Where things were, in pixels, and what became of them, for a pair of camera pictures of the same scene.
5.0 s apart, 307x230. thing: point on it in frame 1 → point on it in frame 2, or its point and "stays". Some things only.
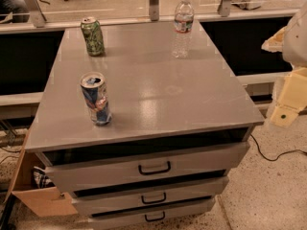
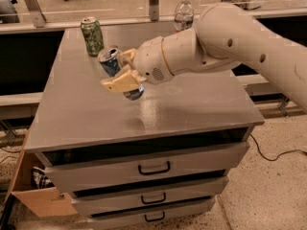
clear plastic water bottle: [183, 28] stays
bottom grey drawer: [155, 213] stays
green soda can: [93, 34] stays
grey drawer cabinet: [140, 122] stays
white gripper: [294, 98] → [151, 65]
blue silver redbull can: [93, 87] → [110, 60]
